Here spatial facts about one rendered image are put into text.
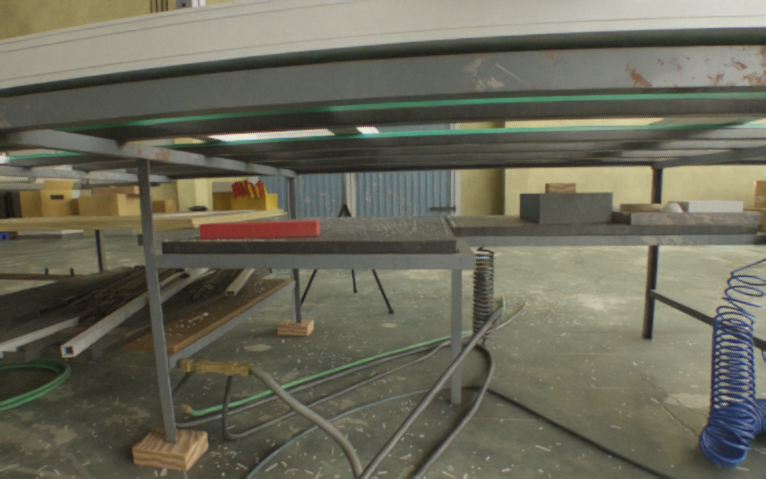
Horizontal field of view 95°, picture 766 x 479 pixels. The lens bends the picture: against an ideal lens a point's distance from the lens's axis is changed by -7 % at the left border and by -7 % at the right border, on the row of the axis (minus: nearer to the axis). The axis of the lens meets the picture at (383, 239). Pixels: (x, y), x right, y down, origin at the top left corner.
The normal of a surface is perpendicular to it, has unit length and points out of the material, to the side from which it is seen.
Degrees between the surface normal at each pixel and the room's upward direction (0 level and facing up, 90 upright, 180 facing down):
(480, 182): 90
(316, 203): 90
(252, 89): 90
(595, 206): 90
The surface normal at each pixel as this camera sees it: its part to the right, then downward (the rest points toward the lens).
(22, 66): -0.14, 0.11
